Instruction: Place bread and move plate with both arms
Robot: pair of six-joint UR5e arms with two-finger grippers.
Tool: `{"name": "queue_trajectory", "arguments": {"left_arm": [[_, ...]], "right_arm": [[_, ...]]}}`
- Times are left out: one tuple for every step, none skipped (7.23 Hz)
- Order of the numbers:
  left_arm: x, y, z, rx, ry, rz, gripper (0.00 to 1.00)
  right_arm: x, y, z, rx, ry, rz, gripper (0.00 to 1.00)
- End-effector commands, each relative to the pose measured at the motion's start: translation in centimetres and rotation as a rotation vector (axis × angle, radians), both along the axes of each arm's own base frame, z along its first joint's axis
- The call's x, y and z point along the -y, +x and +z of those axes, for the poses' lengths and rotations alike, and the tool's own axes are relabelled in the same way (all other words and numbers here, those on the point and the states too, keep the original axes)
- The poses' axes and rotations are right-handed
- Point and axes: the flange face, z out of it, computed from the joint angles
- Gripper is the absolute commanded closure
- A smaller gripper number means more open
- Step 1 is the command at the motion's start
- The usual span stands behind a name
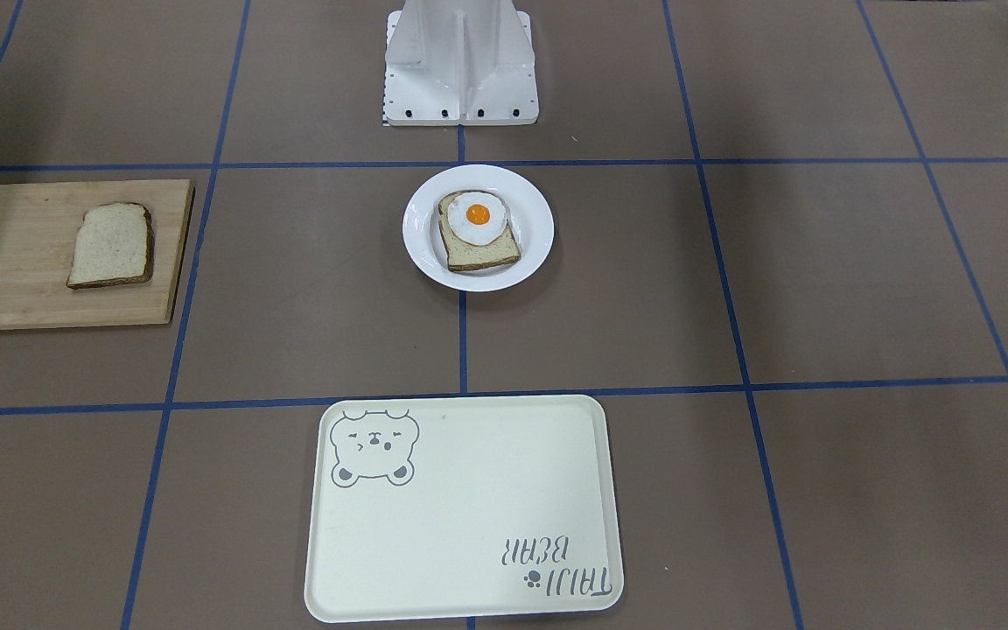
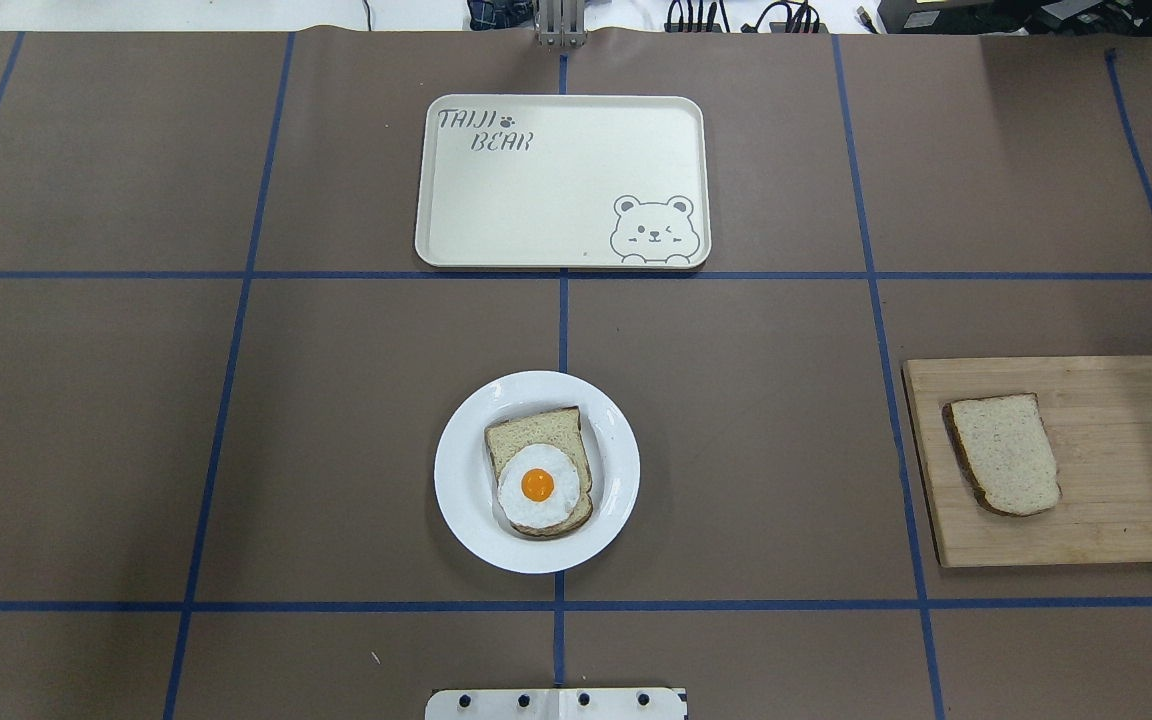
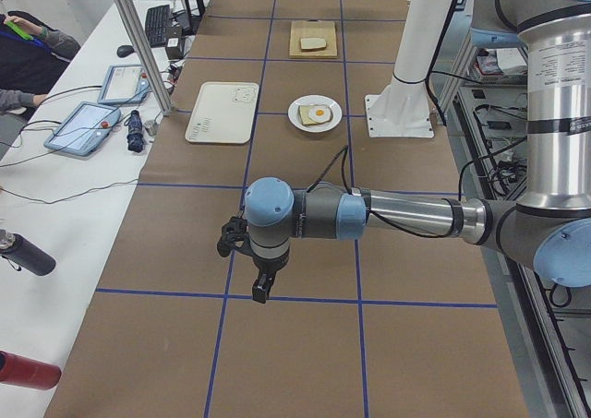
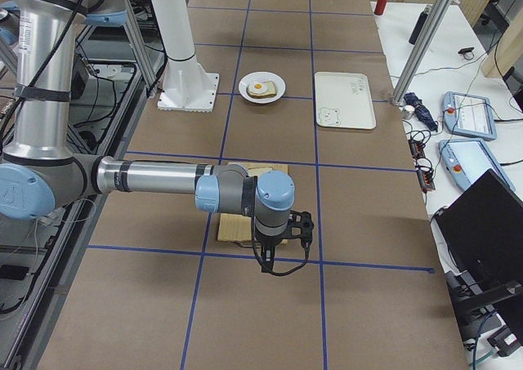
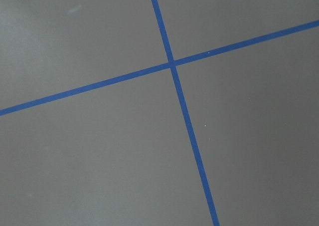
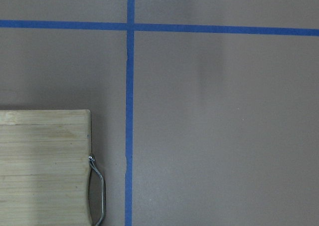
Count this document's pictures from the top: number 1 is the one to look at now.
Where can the bread slice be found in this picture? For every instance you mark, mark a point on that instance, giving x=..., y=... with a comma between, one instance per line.
x=115, y=245
x=462, y=257

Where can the fried egg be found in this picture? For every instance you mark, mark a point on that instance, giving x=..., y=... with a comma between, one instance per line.
x=477, y=218

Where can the white round plate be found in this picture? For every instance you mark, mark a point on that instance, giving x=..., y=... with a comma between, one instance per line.
x=531, y=220

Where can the wooden cutting board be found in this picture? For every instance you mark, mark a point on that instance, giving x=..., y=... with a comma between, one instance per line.
x=38, y=227

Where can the cream bear tray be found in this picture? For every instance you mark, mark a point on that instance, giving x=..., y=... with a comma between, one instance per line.
x=462, y=507

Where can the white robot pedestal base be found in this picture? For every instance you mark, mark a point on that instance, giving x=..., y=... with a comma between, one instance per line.
x=459, y=63

